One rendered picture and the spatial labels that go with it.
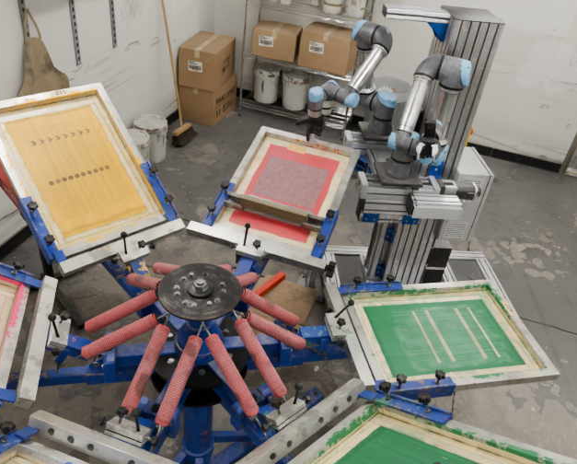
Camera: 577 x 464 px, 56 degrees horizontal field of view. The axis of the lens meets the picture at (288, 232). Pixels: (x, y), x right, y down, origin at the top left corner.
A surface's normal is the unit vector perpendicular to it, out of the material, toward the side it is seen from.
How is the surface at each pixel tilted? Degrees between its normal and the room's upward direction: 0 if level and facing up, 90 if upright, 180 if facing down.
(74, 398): 0
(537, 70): 90
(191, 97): 89
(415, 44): 90
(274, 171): 16
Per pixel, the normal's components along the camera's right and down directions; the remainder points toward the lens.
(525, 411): 0.11, -0.80
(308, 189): 0.02, -0.62
